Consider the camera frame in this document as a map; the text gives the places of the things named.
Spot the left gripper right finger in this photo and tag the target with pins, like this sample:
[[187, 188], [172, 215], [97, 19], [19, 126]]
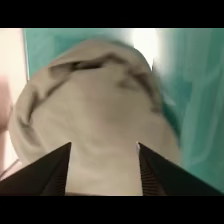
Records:
[[166, 178]]

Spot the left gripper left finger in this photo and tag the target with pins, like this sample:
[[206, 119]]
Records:
[[46, 176]]

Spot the beige garment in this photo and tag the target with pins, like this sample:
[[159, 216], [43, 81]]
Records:
[[96, 120]]

